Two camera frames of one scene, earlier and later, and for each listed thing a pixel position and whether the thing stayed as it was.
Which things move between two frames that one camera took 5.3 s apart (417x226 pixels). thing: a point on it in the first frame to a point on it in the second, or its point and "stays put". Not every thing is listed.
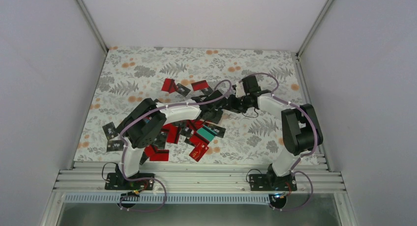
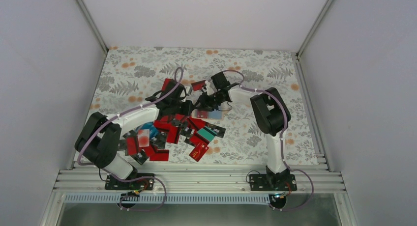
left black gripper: x=216 y=119 to x=187 y=110
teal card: x=207 y=132 stays put
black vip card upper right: x=220 y=130 stays put
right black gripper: x=232 y=106 to x=205 y=103
